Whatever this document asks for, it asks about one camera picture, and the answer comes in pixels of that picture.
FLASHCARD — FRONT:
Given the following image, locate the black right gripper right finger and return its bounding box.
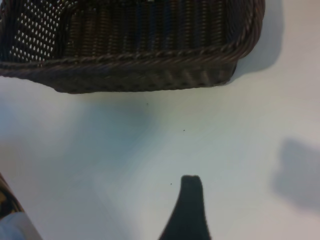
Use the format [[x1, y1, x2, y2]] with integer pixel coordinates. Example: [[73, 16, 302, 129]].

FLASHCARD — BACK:
[[156, 174, 213, 240]]

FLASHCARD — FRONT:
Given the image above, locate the dark brown woven basket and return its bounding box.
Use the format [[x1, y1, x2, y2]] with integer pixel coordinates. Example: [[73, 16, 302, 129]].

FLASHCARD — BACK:
[[0, 0, 266, 95]]

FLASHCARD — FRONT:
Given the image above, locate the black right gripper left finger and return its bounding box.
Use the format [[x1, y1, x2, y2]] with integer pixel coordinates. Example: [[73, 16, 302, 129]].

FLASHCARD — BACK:
[[0, 172, 42, 240]]

